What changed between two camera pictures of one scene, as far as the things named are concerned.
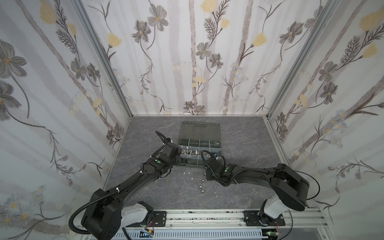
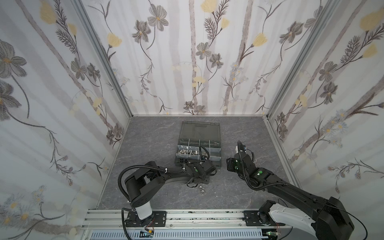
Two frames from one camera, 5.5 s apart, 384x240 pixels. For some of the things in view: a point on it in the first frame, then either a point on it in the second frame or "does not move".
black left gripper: (167, 142) to (205, 166)
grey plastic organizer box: (197, 136) does not move
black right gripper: (211, 160) to (239, 154)
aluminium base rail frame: (308, 218) does not move
